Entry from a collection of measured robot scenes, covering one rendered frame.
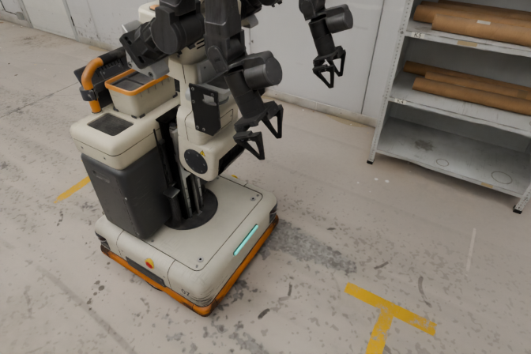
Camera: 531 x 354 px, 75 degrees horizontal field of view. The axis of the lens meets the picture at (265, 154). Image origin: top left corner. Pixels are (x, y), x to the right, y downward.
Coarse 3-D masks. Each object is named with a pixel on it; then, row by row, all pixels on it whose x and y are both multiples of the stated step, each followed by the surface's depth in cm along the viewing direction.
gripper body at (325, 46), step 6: (324, 36) 105; (330, 36) 106; (318, 42) 106; (324, 42) 106; (330, 42) 106; (318, 48) 107; (324, 48) 106; (330, 48) 107; (336, 48) 110; (318, 54) 109; (324, 54) 107; (330, 54) 106; (336, 54) 109; (318, 60) 107; (330, 60) 105
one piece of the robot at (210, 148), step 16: (240, 0) 109; (144, 16) 93; (192, 48) 94; (176, 64) 105; (192, 64) 98; (192, 80) 105; (192, 112) 114; (224, 112) 119; (192, 128) 113; (224, 128) 124; (192, 144) 117; (208, 144) 117; (224, 144) 119; (192, 160) 122; (208, 160) 118; (208, 176) 123
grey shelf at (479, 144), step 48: (432, 0) 202; (480, 0) 190; (528, 0) 180; (432, 48) 216; (480, 48) 165; (528, 48) 158; (384, 96) 203; (432, 96) 201; (384, 144) 228; (432, 144) 228; (480, 144) 228; (528, 192) 190
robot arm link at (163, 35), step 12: (168, 0) 71; (180, 0) 71; (192, 0) 74; (156, 12) 72; (168, 12) 71; (180, 12) 72; (156, 24) 74; (168, 24) 72; (180, 24) 74; (204, 24) 79; (156, 36) 76; (168, 36) 74; (180, 36) 74; (168, 48) 76; (180, 48) 76
